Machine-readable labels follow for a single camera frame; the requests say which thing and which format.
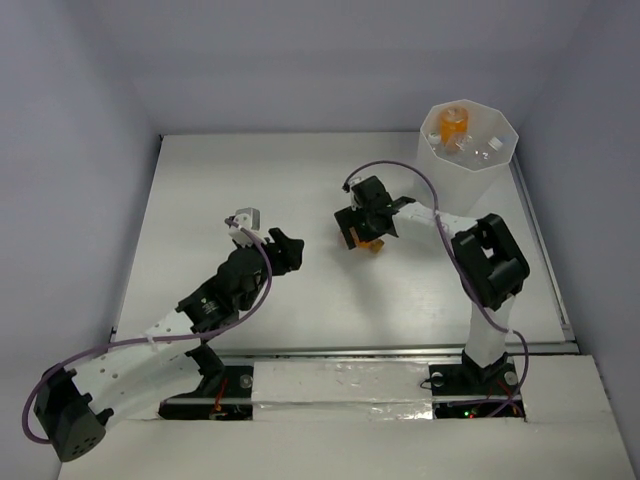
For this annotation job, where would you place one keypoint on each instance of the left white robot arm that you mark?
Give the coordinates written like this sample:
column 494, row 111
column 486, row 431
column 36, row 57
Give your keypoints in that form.
column 79, row 399

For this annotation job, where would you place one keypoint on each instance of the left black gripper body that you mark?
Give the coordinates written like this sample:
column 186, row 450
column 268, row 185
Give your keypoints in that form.
column 279, row 252

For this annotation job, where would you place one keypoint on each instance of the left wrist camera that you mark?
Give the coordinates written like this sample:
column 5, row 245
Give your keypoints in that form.
column 245, row 225

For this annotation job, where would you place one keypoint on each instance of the translucent white bin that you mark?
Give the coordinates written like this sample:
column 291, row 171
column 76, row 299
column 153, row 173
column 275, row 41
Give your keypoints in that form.
column 459, row 180

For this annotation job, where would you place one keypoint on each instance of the green label clear bottle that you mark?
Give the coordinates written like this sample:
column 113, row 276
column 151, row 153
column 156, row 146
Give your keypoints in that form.
column 434, row 138

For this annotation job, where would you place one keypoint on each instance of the aluminium rail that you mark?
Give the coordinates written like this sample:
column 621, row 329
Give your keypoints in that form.
column 544, row 349

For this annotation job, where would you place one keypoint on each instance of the clear bottle white cap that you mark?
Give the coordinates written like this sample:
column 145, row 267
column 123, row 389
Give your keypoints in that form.
column 487, row 153

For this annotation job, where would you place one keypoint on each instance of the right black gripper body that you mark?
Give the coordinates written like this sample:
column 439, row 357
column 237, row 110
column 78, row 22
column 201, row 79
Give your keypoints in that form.
column 360, row 219

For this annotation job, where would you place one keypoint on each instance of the orange juice bottle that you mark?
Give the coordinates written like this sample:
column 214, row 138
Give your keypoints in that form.
column 374, row 246
column 453, row 120

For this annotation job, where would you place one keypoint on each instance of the blue label clear bottle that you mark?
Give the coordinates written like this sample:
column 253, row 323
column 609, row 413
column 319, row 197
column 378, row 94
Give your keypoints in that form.
column 458, row 143

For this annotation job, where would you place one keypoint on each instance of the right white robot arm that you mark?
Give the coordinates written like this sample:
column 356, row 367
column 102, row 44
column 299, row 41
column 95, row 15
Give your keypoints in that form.
column 490, row 264

